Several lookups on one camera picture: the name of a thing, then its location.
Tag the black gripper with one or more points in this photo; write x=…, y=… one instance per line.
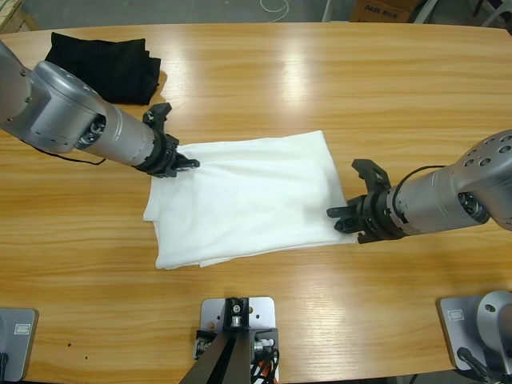
x=162, y=160
x=382, y=218

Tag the white t-shirt with black logo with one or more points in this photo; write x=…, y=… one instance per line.
x=248, y=200

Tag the black garment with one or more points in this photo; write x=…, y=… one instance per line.
x=120, y=68

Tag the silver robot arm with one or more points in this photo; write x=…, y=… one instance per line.
x=80, y=116
x=448, y=200

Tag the black clamp block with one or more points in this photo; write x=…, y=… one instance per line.
x=266, y=334

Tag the cardboard box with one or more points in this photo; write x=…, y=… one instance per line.
x=380, y=10

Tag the wooden crate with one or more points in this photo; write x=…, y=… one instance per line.
x=14, y=14

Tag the white plastic chair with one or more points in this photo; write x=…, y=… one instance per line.
x=498, y=18

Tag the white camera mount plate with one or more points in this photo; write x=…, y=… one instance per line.
x=262, y=310

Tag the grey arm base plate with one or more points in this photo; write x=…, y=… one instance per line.
x=16, y=344
x=454, y=332

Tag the dark camera post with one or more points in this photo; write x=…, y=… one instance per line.
x=224, y=360

